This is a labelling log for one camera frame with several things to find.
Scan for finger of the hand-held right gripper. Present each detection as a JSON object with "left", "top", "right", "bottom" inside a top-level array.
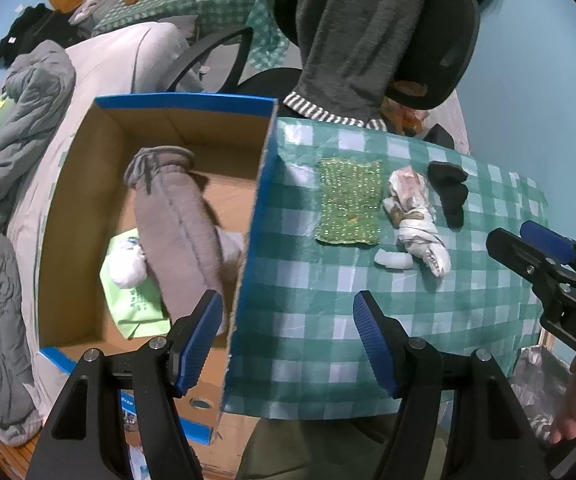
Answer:
[
  {"left": 520, "top": 221, "right": 576, "bottom": 264},
  {"left": 486, "top": 228, "right": 576, "bottom": 306}
]

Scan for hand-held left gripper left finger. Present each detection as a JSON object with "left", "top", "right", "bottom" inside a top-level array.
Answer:
[{"left": 26, "top": 290, "right": 223, "bottom": 480}]

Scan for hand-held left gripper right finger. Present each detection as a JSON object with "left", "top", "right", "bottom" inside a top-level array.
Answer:
[{"left": 353, "top": 290, "right": 551, "bottom": 480}]

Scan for lime green cloth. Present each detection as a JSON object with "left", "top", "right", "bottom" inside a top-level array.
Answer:
[{"left": 100, "top": 228, "right": 171, "bottom": 339}]

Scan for light grey sock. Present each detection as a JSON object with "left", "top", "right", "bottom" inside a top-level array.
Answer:
[{"left": 215, "top": 231, "right": 245, "bottom": 281}]

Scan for white blue striped sock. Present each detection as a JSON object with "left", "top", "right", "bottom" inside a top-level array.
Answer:
[{"left": 105, "top": 240, "right": 147, "bottom": 290}]

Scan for blue cardboard box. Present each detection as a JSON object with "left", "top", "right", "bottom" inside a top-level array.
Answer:
[{"left": 38, "top": 92, "right": 279, "bottom": 446}]

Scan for person's right hand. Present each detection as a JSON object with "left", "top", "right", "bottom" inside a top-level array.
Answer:
[{"left": 550, "top": 356, "right": 576, "bottom": 444}]

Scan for green checked tablecloth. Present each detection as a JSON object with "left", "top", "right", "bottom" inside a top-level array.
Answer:
[{"left": 220, "top": 117, "right": 550, "bottom": 421}]

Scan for small white sock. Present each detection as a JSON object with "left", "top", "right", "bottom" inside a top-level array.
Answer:
[{"left": 374, "top": 249, "right": 413, "bottom": 271}]

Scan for crumpled silver plastic bag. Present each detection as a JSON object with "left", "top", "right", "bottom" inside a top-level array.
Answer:
[{"left": 510, "top": 345, "right": 569, "bottom": 441}]

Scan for black sock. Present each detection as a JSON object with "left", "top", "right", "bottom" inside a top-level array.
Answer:
[{"left": 427, "top": 161, "right": 469, "bottom": 228}]

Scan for beige patterned rolled socks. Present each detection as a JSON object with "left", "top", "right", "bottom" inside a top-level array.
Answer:
[{"left": 383, "top": 166, "right": 451, "bottom": 278}]

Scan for person's olive trousers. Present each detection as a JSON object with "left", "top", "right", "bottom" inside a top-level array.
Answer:
[{"left": 238, "top": 402, "right": 449, "bottom": 480}]

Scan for small black object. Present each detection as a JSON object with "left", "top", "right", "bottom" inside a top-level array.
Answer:
[{"left": 424, "top": 125, "right": 455, "bottom": 150}]

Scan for green sparkly dish cloth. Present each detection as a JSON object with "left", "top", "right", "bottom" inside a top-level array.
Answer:
[{"left": 315, "top": 157, "right": 383, "bottom": 247}]

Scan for orange plastic bag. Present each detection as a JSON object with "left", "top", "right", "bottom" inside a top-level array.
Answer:
[{"left": 380, "top": 95, "right": 431, "bottom": 136}]

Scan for black office chair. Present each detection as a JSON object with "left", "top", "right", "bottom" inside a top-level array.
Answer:
[{"left": 173, "top": 0, "right": 480, "bottom": 111}]

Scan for grey pants with striped cuffs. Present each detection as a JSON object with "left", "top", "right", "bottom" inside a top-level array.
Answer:
[{"left": 284, "top": 0, "right": 436, "bottom": 131}]

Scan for grey quilt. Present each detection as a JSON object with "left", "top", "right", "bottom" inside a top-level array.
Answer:
[{"left": 0, "top": 40, "right": 76, "bottom": 446}]

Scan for checked cloth covered table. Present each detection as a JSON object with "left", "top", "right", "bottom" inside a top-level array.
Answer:
[{"left": 92, "top": 0, "right": 289, "bottom": 68}]

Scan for black clothes pile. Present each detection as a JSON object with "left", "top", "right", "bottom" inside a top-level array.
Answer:
[{"left": 0, "top": 5, "right": 83, "bottom": 67}]

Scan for grey clothes pile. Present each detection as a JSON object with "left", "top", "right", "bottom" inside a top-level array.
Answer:
[{"left": 69, "top": 0, "right": 121, "bottom": 26}]

